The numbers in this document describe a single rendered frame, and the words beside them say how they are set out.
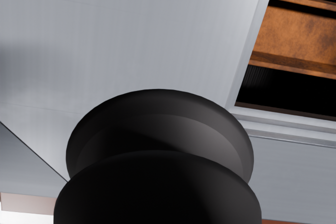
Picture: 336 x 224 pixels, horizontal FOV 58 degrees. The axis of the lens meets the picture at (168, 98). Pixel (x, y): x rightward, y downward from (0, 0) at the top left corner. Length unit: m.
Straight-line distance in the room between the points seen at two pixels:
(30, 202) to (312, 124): 0.27
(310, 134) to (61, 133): 0.21
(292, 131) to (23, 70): 0.22
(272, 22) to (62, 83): 0.27
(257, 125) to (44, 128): 0.17
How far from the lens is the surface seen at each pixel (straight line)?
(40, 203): 0.33
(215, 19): 0.21
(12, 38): 0.23
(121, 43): 0.21
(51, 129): 0.25
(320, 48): 0.44
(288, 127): 0.27
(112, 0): 0.20
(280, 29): 0.41
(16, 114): 0.25
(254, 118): 0.27
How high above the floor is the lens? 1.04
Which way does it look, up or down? 63 degrees down
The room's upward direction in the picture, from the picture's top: 174 degrees clockwise
